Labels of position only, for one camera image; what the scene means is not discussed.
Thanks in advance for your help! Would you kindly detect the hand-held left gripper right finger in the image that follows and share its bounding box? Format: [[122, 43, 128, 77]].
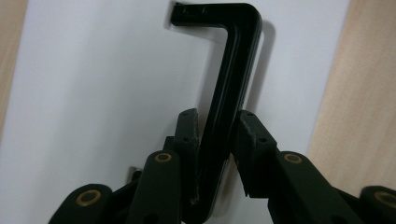
[[232, 109, 278, 200]]

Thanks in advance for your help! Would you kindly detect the white lid with black handle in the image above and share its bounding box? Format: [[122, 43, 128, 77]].
[[0, 0, 352, 224]]

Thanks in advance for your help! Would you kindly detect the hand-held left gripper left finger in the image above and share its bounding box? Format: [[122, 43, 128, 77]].
[[163, 107, 201, 206]]

